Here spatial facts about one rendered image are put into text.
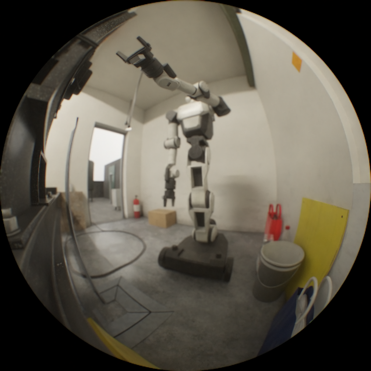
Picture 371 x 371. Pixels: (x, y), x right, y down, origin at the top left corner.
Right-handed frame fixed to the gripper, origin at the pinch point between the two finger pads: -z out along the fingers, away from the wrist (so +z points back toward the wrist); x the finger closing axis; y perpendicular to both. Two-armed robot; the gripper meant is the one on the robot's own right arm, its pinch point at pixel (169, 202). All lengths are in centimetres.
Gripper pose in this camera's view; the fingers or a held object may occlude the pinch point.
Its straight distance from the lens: 92.3
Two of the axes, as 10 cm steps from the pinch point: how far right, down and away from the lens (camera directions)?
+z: 0.5, -9.9, 1.2
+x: -4.7, -1.3, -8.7
